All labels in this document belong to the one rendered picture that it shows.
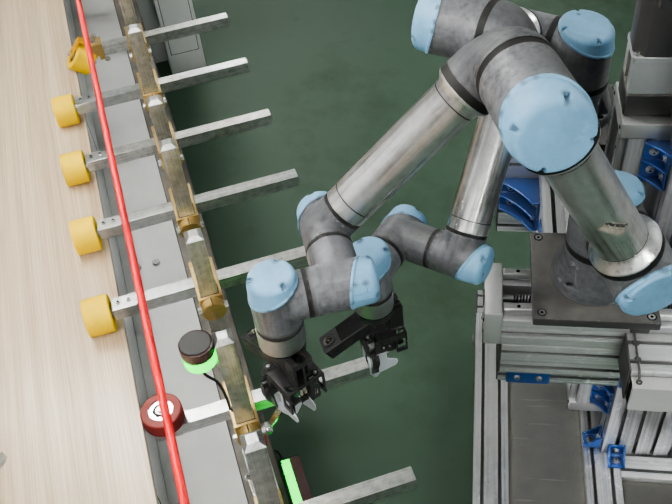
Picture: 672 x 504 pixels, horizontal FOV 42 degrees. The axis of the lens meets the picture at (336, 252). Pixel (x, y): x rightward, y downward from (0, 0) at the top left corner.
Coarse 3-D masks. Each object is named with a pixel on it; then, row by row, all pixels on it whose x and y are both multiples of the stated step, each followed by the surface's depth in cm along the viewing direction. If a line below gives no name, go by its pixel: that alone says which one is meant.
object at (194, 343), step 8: (184, 336) 153; (192, 336) 153; (200, 336) 153; (208, 336) 153; (184, 344) 152; (192, 344) 152; (200, 344) 152; (208, 344) 151; (184, 352) 151; (192, 352) 151; (200, 352) 150; (208, 376) 159; (224, 392) 163
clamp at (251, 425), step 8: (224, 384) 175; (248, 384) 175; (248, 392) 173; (232, 416) 170; (256, 416) 169; (240, 424) 168; (248, 424) 168; (256, 424) 169; (240, 432) 168; (248, 432) 170
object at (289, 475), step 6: (282, 462) 181; (288, 462) 181; (288, 468) 180; (288, 474) 179; (288, 480) 178; (294, 480) 178; (288, 486) 177; (294, 486) 177; (294, 492) 176; (294, 498) 175; (300, 498) 175
